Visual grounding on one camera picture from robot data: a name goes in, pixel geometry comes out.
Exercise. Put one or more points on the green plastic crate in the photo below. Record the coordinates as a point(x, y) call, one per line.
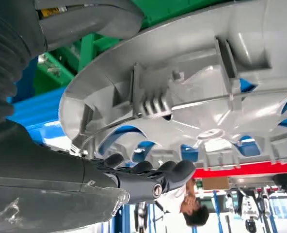
point(163, 9)

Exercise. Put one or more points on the person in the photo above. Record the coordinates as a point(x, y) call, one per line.
point(172, 201)

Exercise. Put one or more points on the red barrier belt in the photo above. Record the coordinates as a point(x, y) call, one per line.
point(242, 168)

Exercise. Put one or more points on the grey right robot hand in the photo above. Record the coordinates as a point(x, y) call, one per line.
point(49, 193)

